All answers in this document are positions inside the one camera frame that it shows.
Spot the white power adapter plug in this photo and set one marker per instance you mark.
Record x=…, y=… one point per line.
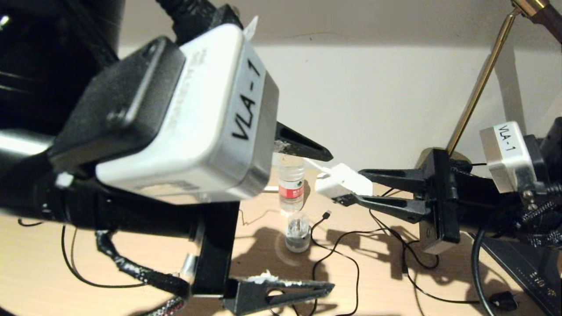
x=197, y=109

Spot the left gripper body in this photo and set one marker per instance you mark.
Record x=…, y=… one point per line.
x=217, y=250

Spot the black inline switch box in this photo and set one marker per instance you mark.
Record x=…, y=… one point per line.
x=463, y=166

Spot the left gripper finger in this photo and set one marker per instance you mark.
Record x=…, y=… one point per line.
x=246, y=299
x=298, y=145

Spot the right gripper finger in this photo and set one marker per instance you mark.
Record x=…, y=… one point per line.
x=373, y=175
x=421, y=211

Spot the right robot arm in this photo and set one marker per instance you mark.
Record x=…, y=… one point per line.
x=483, y=210

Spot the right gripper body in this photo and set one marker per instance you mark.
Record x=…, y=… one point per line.
x=439, y=197

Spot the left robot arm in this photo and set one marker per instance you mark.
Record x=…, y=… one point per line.
x=26, y=66

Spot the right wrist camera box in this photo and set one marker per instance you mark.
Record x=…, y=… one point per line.
x=505, y=158

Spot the small white dome humidifier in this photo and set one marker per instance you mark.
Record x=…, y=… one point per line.
x=298, y=237

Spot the brass desk lamp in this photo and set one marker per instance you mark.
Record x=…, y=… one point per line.
x=482, y=81

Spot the clear water bottle red cap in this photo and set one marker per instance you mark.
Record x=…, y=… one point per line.
x=291, y=193

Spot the white power adapter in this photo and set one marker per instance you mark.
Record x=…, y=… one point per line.
x=342, y=182

